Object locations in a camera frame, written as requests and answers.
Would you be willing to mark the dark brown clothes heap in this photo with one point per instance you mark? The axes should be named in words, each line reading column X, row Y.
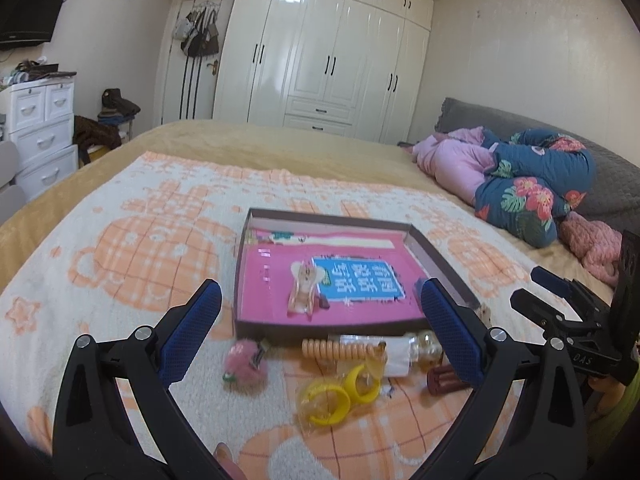
column 88, row 133

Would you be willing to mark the blue floral padded garment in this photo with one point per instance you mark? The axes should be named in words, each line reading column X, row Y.
column 541, row 176

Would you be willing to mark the white drawer cabinet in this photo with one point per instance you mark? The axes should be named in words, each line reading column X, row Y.
column 39, row 119

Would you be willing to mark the white card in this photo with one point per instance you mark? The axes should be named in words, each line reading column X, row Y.
column 401, row 351

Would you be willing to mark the orange white patterned blanket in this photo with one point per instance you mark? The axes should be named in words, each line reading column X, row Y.
column 145, row 240

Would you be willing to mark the dark clothes pile on stool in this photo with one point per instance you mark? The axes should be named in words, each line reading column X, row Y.
column 117, row 111

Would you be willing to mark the pink padded garment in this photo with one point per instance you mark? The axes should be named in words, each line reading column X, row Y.
column 458, row 160

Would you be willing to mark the dotted mesh scrunchie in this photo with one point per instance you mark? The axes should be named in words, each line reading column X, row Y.
column 483, row 312

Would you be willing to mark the dark red hair clip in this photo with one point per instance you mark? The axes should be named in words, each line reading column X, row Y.
column 443, row 379

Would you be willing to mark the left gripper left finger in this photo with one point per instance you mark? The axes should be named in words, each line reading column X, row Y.
column 92, row 434

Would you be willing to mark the tan bed cover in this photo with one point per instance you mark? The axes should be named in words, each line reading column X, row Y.
column 303, row 153

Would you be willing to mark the shallow cardboard box tray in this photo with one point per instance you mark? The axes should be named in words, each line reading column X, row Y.
column 430, row 257

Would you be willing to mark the pink book with blue label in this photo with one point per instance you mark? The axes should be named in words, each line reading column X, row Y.
column 369, row 280

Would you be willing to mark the cream hair claw clip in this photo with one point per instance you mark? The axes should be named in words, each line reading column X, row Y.
column 307, row 277

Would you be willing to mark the grey chair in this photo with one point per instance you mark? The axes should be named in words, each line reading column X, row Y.
column 12, row 197

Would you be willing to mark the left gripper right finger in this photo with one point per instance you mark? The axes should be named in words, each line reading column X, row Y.
column 524, row 417

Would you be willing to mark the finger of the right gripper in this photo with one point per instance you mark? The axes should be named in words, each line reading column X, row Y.
column 558, row 286
column 541, row 313

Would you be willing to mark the white wardrobe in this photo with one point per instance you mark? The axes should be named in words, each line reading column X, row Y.
column 346, row 67

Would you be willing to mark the pink knitted garment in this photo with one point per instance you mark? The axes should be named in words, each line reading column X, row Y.
column 595, row 244

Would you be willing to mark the white door with bags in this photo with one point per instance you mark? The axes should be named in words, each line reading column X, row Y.
column 185, row 87

